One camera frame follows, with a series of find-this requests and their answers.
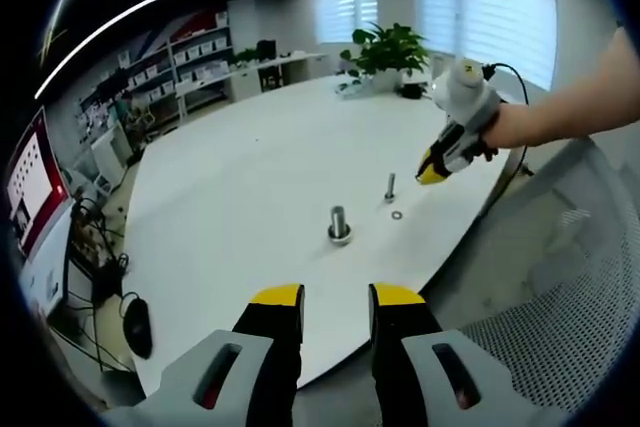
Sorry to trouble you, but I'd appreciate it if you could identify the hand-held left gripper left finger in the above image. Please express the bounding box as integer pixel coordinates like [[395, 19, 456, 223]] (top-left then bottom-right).
[[102, 282, 306, 427]]

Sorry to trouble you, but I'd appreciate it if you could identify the white long workbench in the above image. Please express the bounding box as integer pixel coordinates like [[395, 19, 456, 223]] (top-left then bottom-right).
[[174, 51, 332, 109]]

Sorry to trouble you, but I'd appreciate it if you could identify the wide window with blinds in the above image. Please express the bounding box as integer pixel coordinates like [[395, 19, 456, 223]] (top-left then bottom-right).
[[417, 0, 559, 91]]

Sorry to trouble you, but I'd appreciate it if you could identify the white storage shelf unit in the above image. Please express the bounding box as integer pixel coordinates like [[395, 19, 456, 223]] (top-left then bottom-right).
[[117, 9, 234, 114]]

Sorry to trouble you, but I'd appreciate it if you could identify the grey mesh office chair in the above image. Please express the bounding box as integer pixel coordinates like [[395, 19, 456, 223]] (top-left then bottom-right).
[[419, 136, 637, 418]]

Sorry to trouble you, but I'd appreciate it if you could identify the large steel threaded stud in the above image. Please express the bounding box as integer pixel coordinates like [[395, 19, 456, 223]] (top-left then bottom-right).
[[327, 205, 357, 247]]

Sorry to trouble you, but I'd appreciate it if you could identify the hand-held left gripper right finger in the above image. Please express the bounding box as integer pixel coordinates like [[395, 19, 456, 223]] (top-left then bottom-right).
[[368, 281, 571, 427]]

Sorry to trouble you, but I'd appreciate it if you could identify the red screen computer monitor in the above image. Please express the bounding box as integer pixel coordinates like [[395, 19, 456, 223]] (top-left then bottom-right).
[[4, 106, 72, 259]]

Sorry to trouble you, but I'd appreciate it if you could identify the potted green plant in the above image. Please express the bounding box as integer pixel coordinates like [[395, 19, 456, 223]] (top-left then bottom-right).
[[339, 21, 431, 94]]

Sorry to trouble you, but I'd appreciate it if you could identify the white side desk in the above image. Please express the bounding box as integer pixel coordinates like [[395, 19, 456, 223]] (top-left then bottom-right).
[[19, 206, 77, 321]]

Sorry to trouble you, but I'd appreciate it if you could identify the black cable bundle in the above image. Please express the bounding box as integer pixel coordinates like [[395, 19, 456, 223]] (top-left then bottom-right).
[[64, 196, 137, 373]]

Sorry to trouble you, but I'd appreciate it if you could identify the person's right hand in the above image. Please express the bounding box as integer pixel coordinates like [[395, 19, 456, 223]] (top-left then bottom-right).
[[478, 101, 524, 161]]

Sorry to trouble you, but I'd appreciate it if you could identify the black computer mouse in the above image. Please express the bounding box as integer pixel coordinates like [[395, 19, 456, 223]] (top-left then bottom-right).
[[122, 296, 154, 361]]

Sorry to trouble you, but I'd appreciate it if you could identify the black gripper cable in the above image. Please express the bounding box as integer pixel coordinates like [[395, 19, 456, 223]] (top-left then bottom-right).
[[482, 62, 531, 176]]

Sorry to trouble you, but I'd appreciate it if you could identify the white low cabinet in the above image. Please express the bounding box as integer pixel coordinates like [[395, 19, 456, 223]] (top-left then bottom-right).
[[89, 121, 134, 183]]

